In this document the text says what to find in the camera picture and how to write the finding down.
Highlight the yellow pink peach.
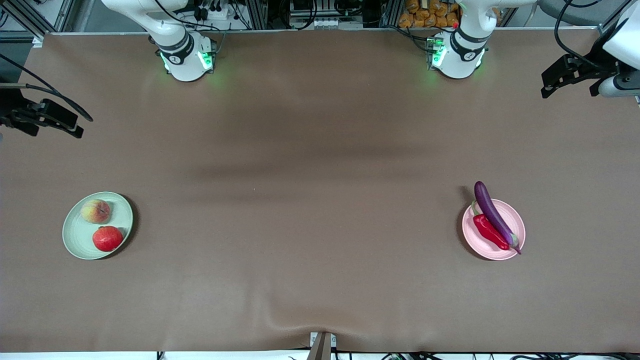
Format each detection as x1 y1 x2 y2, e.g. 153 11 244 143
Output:
80 198 112 224

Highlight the red pomegranate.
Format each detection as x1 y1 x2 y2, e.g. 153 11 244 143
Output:
92 225 124 253

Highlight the purple eggplant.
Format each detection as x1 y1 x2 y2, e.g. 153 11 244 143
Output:
473 181 522 256

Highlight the red chili pepper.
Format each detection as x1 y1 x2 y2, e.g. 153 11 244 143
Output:
472 200 511 251

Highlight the light green plate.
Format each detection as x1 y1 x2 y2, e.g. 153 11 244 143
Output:
61 191 134 260

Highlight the pile of orange toys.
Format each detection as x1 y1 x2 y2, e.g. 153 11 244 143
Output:
398 0 460 29

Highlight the white power strip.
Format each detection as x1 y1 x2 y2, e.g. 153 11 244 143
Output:
192 0 236 23

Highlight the pink plate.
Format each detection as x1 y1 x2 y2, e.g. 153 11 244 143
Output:
461 198 526 261

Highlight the brown table mat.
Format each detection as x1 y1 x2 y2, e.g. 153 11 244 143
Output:
0 27 640 353

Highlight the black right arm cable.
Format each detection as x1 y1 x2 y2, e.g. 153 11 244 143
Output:
0 52 94 122

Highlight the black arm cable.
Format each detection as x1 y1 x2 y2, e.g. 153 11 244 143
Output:
554 0 631 63
0 52 94 122

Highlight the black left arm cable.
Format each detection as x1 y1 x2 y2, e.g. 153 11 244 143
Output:
554 0 631 63

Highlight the aluminium frame profile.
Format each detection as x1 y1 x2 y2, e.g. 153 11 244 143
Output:
597 0 640 41
0 0 76 42

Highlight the aluminium frame post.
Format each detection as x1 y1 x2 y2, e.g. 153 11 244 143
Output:
246 0 269 30
381 0 403 28

